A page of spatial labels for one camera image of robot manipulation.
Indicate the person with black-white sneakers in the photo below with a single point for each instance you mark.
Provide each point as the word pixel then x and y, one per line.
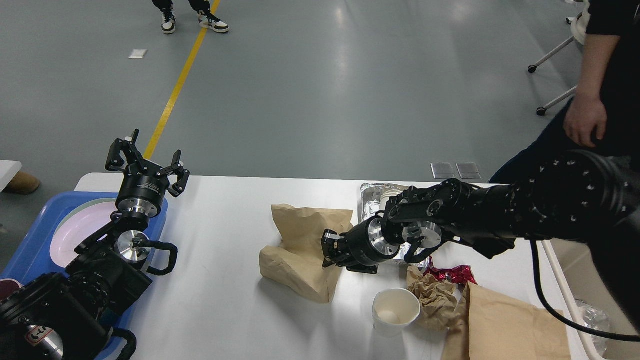
pixel 206 18

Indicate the flat brown paper sheet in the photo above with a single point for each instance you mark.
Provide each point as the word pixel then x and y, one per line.
pixel 493 326

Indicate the pink plate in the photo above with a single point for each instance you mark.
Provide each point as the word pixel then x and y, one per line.
pixel 62 248

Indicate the pink mug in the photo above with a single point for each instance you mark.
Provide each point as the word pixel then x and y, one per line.
pixel 8 286

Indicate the person in dark clothes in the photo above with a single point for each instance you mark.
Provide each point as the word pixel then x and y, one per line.
pixel 603 117

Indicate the brown paper bag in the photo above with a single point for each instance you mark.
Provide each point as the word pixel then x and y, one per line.
pixel 297 262

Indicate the white side table corner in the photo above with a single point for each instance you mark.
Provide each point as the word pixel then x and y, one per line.
pixel 8 170

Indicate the aluminium foil tray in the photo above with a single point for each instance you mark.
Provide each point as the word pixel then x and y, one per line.
pixel 370 196

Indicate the metal floor plate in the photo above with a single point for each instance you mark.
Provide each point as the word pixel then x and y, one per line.
pixel 442 170
pixel 468 170

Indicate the right metal floor plate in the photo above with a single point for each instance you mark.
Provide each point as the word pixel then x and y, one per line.
pixel 468 170

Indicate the stacked white paper cups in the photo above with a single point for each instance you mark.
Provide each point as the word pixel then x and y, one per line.
pixel 386 196

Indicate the left metal floor plate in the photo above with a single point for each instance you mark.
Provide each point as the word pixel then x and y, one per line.
pixel 442 170

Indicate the clear plastic wrap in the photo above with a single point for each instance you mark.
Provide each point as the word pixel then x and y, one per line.
pixel 595 319

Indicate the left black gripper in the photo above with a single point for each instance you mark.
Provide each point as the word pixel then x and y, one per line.
pixel 141 193

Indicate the person with tan boot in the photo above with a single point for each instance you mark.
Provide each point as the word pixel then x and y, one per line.
pixel 22 183

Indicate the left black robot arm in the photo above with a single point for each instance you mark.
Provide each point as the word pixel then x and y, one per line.
pixel 60 316

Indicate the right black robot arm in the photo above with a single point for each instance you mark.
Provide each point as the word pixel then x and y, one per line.
pixel 577 196

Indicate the white paper cup front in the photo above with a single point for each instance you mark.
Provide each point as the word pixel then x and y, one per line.
pixel 393 310

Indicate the beige plastic bin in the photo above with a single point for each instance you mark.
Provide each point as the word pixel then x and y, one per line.
pixel 568 274

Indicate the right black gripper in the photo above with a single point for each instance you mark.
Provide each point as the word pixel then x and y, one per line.
pixel 360 249

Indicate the crumpled brown paper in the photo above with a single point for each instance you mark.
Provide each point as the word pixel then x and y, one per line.
pixel 437 300

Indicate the red foil wrapper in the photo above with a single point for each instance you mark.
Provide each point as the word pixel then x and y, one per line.
pixel 459 275

